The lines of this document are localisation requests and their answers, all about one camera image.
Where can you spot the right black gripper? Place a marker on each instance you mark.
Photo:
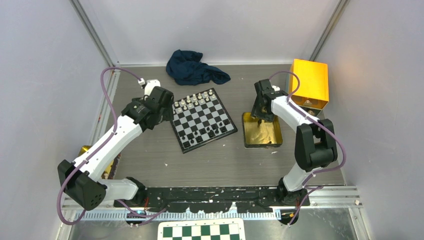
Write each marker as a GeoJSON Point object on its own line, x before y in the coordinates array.
{"type": "Point", "coordinates": [256, 112]}

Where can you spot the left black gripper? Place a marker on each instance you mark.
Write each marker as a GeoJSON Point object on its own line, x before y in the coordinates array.
{"type": "Point", "coordinates": [168, 113]}

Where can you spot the gold tin with black pieces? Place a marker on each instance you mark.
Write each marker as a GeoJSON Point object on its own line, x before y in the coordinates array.
{"type": "Point", "coordinates": [260, 134]}

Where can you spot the black white chess board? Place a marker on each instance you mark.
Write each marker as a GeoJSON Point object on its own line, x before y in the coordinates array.
{"type": "Point", "coordinates": [199, 119]}

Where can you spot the orange drawer box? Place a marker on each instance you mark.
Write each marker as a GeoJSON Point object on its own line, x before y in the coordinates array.
{"type": "Point", "coordinates": [313, 93]}

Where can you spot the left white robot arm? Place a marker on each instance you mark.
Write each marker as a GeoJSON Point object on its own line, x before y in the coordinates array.
{"type": "Point", "coordinates": [82, 179]}

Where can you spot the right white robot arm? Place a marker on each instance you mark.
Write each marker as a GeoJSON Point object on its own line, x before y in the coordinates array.
{"type": "Point", "coordinates": [314, 148]}

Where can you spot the gold tin with white pieces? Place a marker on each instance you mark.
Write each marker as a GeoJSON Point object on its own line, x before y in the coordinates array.
{"type": "Point", "coordinates": [110, 171]}

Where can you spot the green white checker board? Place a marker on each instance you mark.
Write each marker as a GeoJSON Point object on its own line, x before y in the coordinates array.
{"type": "Point", "coordinates": [211, 229]}

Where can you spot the dark blue cloth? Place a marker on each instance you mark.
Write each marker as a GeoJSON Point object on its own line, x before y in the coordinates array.
{"type": "Point", "coordinates": [186, 68]}

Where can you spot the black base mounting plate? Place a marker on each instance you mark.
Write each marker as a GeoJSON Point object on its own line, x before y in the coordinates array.
{"type": "Point", "coordinates": [246, 199]}

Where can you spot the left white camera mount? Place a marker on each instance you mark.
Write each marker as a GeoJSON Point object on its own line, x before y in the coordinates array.
{"type": "Point", "coordinates": [148, 85]}

